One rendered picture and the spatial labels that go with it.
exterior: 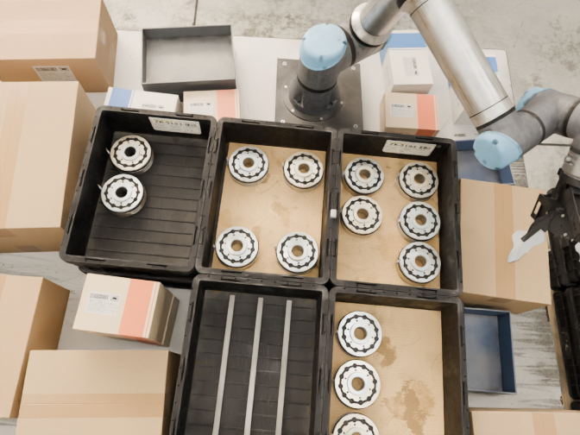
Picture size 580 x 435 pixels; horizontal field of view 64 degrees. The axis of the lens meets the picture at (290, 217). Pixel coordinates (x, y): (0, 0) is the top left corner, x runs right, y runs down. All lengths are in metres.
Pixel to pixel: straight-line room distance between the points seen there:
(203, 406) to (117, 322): 0.26
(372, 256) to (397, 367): 0.27
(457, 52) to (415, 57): 0.63
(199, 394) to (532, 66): 2.31
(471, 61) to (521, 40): 1.98
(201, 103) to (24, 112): 0.45
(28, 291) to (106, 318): 0.23
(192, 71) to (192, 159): 0.34
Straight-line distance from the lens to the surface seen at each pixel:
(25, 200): 1.26
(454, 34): 0.94
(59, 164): 1.27
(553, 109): 1.02
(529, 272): 1.28
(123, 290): 1.09
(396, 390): 1.15
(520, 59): 2.83
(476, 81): 0.93
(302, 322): 1.13
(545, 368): 1.44
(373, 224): 1.18
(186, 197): 1.23
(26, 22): 1.61
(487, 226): 1.27
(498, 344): 1.39
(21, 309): 1.23
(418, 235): 1.20
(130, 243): 1.21
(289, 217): 1.19
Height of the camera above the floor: 1.95
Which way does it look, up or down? 70 degrees down
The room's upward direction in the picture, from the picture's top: 8 degrees clockwise
